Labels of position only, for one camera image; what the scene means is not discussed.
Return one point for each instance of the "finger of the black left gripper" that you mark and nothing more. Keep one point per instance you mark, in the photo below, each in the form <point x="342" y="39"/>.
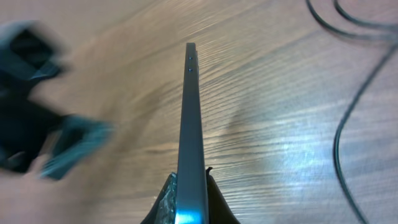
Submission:
<point x="79" y="138"/>

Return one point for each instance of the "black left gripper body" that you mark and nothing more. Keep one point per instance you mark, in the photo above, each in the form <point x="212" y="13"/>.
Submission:
<point x="28" y="57"/>

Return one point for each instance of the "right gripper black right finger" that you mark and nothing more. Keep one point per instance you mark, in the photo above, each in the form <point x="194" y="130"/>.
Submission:
<point x="218" y="209"/>

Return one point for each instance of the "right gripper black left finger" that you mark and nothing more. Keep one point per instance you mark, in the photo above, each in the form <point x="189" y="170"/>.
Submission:
<point x="163" y="210"/>

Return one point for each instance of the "blue Galaxy smartphone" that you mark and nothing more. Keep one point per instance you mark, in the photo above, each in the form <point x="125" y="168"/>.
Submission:
<point x="191" y="195"/>

